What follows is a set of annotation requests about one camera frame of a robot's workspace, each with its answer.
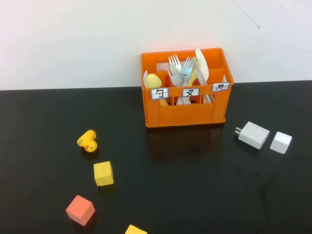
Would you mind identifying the yellow plastic spoon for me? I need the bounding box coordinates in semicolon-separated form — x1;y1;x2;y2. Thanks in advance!
145;74;169;106

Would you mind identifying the grey plastic fork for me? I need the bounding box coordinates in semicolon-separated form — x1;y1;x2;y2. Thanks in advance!
166;64;184;87

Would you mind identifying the light blue plastic fork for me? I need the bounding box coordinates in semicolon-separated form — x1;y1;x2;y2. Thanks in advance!
175;56;195;105

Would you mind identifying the orange plastic cutlery holder crate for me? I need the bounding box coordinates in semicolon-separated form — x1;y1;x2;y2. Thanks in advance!
140;47;235;128

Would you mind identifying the paper label with 勺 character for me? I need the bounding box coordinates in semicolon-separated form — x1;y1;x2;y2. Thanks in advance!
151;87;169;100

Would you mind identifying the paper label with 叉 character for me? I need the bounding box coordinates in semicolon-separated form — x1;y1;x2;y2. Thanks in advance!
182;87;200;98

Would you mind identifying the translucent grey plastic knife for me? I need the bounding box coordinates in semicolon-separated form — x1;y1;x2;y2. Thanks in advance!
194;58;215;103

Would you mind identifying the white plastic fork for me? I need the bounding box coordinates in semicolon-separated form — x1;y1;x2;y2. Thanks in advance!
168;54;182;74

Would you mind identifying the white plastic knife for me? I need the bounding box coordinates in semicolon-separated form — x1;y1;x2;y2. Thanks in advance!
195;48;208;82

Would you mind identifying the paper label with 刀 character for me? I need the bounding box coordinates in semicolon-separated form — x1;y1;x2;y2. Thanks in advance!
212;82;231;93

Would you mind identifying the yellow rubber duck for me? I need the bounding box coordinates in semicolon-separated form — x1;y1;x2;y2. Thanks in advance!
77;129;98;153

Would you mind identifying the yellow foam cube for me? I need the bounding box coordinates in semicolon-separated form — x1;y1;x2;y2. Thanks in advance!
124;224;148;234
93;160;115;187

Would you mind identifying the white charger plug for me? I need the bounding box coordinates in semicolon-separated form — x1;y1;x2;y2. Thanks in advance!
234;121;271;150

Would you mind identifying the orange foam cube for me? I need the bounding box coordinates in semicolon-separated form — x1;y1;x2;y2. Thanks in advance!
65;195;96;227

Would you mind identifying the white foam cube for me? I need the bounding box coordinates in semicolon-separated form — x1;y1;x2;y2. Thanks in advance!
270;131;293;155

